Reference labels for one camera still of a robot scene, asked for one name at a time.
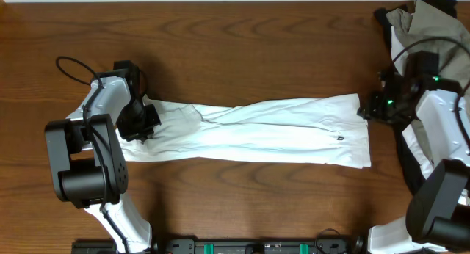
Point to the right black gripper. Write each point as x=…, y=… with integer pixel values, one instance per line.
x=371, y=103

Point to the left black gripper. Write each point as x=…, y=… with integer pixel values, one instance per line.
x=153, y=120

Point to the white t-shirt with black print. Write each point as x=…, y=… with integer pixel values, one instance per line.
x=298, y=130

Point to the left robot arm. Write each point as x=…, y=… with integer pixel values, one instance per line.
x=88, y=167

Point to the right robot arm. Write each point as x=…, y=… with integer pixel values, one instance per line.
x=435, y=221

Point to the white garment under pile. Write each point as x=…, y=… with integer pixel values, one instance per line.
x=409, y=133

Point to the olive grey garment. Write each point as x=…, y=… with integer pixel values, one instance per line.
x=416, y=32

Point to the black garment with red tag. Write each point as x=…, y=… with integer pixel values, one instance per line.
x=410, y=166

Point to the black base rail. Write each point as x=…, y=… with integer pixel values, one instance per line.
x=327, y=241

